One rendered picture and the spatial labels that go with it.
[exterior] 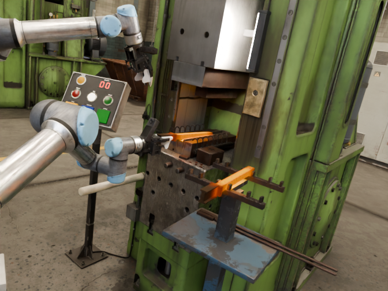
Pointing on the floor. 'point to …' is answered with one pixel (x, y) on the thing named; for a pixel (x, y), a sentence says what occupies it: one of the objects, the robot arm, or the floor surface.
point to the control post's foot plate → (79, 258)
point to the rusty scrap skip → (114, 67)
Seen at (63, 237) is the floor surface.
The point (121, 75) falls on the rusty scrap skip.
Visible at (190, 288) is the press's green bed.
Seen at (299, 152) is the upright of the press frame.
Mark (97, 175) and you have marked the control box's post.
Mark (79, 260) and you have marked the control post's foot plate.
